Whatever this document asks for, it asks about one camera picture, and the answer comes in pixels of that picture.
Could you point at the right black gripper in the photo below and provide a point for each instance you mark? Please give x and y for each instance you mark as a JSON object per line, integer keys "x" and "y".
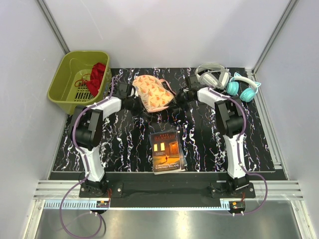
{"x": 178, "y": 94}

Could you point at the white grey headphones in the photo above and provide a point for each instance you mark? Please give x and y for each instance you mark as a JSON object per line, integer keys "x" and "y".
{"x": 213, "y": 75}

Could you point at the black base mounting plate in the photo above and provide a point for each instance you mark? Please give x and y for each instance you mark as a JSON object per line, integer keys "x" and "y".
{"x": 172, "y": 190}

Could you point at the red bra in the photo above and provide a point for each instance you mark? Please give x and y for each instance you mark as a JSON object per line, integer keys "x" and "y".
{"x": 92, "y": 80}

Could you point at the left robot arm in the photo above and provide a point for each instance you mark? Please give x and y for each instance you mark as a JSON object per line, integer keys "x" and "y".
{"x": 86, "y": 131}

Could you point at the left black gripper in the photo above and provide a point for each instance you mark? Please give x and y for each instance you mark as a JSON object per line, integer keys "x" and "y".
{"x": 140, "y": 110}

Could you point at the teal cat-ear headphones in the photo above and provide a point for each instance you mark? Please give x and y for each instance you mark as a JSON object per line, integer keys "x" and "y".
{"x": 242, "y": 86}

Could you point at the olive green plastic basket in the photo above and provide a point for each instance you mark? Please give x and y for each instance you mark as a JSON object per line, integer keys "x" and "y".
{"x": 68, "y": 88}

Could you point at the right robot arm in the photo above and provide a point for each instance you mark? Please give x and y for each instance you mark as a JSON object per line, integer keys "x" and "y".
{"x": 231, "y": 124}

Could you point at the pink patterned mesh laundry bag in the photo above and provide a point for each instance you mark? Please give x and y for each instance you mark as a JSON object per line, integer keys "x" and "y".
{"x": 155, "y": 93}

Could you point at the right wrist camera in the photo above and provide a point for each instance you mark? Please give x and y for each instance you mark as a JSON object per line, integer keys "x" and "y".
{"x": 193, "y": 83}

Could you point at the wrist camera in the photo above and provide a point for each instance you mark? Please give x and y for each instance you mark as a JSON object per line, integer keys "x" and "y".
{"x": 193, "y": 83}
{"x": 124, "y": 90}

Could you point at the orange paperback book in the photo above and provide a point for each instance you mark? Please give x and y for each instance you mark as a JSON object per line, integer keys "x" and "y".
{"x": 167, "y": 153}

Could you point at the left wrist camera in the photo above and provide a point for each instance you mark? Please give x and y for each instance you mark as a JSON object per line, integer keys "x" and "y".
{"x": 124, "y": 90}

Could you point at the aluminium frame rail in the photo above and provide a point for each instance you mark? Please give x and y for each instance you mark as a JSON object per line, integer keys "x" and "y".
{"x": 170, "y": 209}

